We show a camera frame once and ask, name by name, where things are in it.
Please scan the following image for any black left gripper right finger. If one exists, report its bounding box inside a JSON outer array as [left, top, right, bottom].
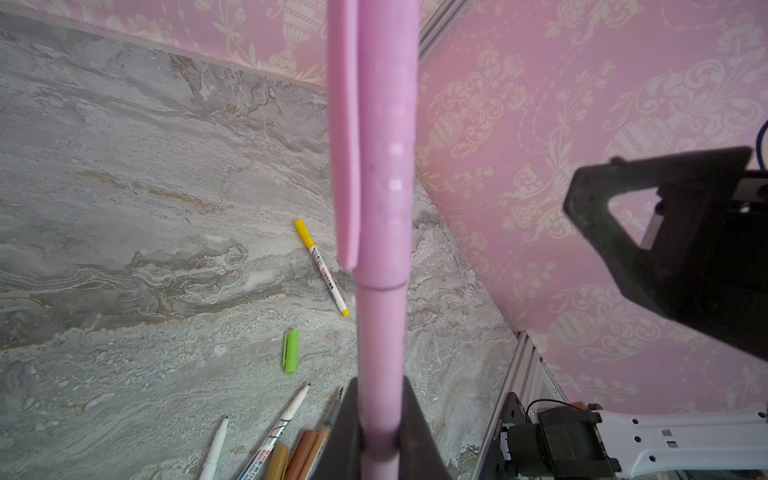
[[398, 377, 451, 480]]

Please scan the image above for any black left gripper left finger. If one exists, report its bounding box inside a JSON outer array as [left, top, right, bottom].
[[310, 378, 363, 480]]

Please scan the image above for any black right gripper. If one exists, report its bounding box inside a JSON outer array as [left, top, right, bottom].
[[563, 146, 767, 359]]

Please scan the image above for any white pen yellow end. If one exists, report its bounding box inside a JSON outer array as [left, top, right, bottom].
[[308, 244, 350, 317]]

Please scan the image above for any yellow pen cap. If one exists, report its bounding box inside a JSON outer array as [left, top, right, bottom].
[[295, 219, 315, 250]]

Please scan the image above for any pink pen cap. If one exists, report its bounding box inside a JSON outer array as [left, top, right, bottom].
[[327, 1, 420, 290]]

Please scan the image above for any pink pen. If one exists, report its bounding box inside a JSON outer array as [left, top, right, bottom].
[[356, 282, 408, 479]]

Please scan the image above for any orange brown pen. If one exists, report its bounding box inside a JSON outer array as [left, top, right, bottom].
[[283, 388, 344, 480]]

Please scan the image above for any brown pen cap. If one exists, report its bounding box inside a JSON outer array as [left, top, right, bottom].
[[264, 443, 290, 480]]

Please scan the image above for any white pen red label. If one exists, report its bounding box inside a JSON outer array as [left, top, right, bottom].
[[237, 383, 311, 480]]

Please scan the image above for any light green pen cap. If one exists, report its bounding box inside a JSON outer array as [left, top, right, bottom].
[[282, 329, 300, 374]]

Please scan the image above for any white pen green end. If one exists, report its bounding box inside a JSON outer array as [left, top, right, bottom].
[[198, 416, 230, 480]]

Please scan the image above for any aluminium corner frame post right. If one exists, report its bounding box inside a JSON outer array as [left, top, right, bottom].
[[418, 0, 469, 63]]

